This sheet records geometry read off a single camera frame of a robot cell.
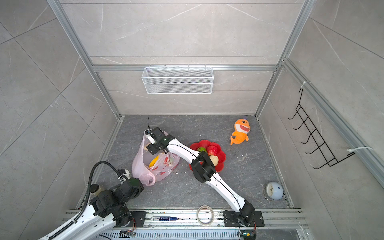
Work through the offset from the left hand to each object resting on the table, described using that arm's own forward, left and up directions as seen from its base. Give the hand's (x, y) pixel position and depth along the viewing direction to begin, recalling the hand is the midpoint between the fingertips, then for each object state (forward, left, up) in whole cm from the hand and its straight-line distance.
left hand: (143, 179), depth 79 cm
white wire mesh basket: (+60, -18, +22) cm, 66 cm away
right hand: (+25, -1, -5) cm, 26 cm away
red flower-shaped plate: (+24, -36, -3) cm, 43 cm away
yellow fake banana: (+13, -3, -4) cm, 13 cm away
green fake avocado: (+18, -33, -1) cm, 38 cm away
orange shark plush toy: (+34, -62, +1) cm, 71 cm away
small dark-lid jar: (-5, +24, +1) cm, 24 cm away
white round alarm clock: (-9, -68, +1) cm, 69 cm away
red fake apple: (+18, -40, -1) cm, 43 cm away
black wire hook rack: (+9, -83, +27) cm, 88 cm away
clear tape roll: (-20, -36, -7) cm, 41 cm away
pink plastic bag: (+5, -3, +3) cm, 6 cm away
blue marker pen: (-18, -12, -6) cm, 22 cm away
